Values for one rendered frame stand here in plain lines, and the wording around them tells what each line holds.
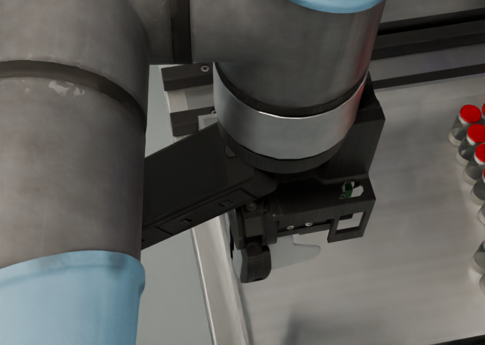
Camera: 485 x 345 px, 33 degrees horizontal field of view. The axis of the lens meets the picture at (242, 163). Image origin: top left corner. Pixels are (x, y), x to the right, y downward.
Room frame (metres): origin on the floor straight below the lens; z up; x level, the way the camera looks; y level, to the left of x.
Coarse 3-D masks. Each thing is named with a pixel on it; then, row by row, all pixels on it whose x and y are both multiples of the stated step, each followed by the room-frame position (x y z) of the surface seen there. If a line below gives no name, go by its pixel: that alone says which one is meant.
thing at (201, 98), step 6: (192, 90) 0.49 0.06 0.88; (198, 90) 0.49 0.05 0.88; (204, 90) 0.49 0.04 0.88; (210, 90) 0.49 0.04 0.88; (186, 96) 0.48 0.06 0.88; (192, 96) 0.48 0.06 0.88; (198, 96) 0.48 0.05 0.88; (204, 96) 0.48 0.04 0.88; (210, 96) 0.48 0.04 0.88; (186, 102) 0.47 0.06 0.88; (192, 102) 0.47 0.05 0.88; (198, 102) 0.47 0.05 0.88; (204, 102) 0.47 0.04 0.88; (210, 102) 0.48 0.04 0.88; (192, 108) 0.47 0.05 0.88
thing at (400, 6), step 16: (400, 0) 0.63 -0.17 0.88; (416, 0) 0.63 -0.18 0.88; (432, 0) 0.63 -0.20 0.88; (448, 0) 0.63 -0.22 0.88; (464, 0) 0.63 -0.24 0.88; (480, 0) 0.63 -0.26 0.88; (384, 16) 0.60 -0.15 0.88; (400, 16) 0.60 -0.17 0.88; (416, 16) 0.58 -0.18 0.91; (432, 16) 0.58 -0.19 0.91; (448, 16) 0.58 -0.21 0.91; (464, 16) 0.59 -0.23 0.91; (480, 16) 0.59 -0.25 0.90; (384, 32) 0.57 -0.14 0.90
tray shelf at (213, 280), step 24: (456, 48) 0.56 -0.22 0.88; (480, 48) 0.57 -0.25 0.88; (384, 72) 0.53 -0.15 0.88; (408, 72) 0.53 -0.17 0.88; (168, 96) 0.48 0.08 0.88; (192, 240) 0.33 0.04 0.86; (216, 240) 0.32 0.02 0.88; (216, 264) 0.30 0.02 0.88; (216, 288) 0.27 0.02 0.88; (216, 312) 0.25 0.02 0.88; (216, 336) 0.23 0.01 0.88
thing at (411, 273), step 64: (384, 128) 0.46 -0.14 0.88; (448, 128) 0.46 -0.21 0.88; (384, 192) 0.38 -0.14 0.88; (448, 192) 0.39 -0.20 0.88; (320, 256) 0.31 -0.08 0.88; (384, 256) 0.31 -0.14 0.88; (448, 256) 0.32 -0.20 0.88; (256, 320) 0.25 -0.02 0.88; (320, 320) 0.25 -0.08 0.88; (384, 320) 0.25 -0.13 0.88; (448, 320) 0.26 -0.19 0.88
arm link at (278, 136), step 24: (216, 72) 0.23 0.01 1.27; (216, 96) 0.23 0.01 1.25; (360, 96) 0.23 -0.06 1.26; (240, 120) 0.21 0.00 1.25; (264, 120) 0.21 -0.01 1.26; (288, 120) 0.21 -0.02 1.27; (312, 120) 0.21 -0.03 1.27; (336, 120) 0.21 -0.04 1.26; (264, 144) 0.21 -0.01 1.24; (288, 144) 0.21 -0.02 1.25; (312, 144) 0.21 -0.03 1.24
